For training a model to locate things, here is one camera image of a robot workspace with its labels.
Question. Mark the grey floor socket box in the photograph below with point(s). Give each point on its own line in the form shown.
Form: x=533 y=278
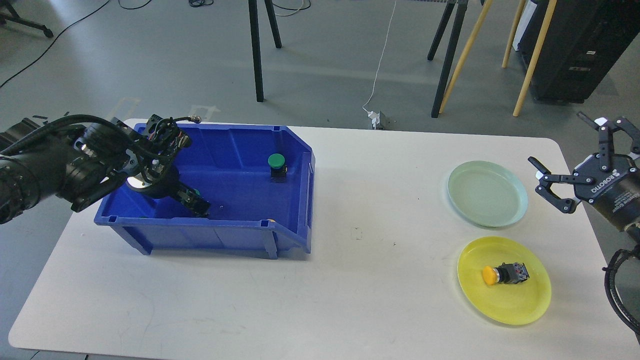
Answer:
x=379 y=121

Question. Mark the yellow plate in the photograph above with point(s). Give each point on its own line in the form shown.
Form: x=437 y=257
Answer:
x=511 y=304

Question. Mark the green push button back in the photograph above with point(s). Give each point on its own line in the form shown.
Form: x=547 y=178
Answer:
x=278 y=168

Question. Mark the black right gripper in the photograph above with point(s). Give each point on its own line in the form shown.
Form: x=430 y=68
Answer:
x=615 y=187

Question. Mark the light green plate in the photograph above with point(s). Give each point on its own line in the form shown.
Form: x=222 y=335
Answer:
x=487 y=194

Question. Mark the black tripod stand left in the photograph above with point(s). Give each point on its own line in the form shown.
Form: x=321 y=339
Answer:
x=252 y=6

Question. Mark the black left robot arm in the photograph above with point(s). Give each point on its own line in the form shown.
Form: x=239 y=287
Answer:
x=82 y=158

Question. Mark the black stand base corner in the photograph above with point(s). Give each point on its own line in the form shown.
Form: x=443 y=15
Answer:
x=13 y=16

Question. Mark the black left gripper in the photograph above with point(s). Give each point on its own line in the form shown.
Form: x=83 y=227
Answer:
x=170 y=186

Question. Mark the black tripod stand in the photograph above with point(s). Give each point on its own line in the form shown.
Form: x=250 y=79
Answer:
x=252 y=6
x=460 y=8

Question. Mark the black cabinet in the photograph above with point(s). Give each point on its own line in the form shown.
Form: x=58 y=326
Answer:
x=584 y=41

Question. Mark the blue plastic bin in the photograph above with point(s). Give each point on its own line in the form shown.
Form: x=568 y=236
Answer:
x=228 y=164

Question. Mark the black tripod stand right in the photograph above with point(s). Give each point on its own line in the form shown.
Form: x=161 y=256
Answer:
x=460 y=8

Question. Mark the yellow push button front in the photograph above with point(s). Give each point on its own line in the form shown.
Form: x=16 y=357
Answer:
x=506 y=273

